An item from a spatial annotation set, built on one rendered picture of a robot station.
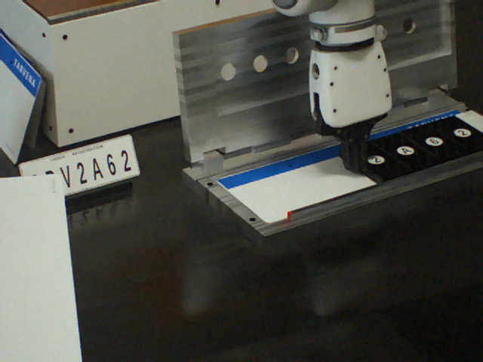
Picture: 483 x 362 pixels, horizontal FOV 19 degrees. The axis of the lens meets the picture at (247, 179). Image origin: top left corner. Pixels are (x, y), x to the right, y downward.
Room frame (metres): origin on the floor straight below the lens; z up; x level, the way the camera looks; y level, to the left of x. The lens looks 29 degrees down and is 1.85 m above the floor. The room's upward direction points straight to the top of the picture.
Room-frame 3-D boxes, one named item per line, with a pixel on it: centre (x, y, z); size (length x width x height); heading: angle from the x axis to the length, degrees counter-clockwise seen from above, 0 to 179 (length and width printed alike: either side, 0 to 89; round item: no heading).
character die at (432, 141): (1.76, -0.25, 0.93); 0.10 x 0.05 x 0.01; 31
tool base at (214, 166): (1.73, -0.15, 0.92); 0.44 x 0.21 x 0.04; 121
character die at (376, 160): (1.70, -0.17, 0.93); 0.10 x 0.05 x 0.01; 31
